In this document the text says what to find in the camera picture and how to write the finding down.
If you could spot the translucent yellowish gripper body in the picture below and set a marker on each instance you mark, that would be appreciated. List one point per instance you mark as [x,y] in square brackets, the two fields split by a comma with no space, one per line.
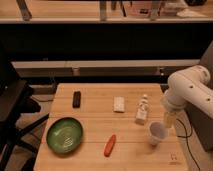
[169,119]

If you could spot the small clear plastic bottle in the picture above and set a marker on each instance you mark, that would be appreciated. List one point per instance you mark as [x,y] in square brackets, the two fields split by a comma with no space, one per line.
[143,110]

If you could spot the white rectangular block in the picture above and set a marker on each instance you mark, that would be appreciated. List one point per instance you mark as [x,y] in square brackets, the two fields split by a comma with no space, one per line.
[119,104]

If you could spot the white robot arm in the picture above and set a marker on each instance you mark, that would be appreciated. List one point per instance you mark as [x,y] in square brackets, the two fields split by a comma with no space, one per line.
[187,86]

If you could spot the green ceramic bowl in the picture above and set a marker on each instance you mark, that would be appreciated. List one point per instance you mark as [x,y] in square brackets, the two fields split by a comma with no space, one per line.
[64,135]

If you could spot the orange carrot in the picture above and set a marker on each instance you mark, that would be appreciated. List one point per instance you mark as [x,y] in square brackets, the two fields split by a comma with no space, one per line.
[109,145]

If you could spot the black rectangular remote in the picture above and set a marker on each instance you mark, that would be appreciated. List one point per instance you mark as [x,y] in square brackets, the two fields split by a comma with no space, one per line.
[76,99]

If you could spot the black office chair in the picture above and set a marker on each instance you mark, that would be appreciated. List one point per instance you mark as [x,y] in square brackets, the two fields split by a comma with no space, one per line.
[15,99]

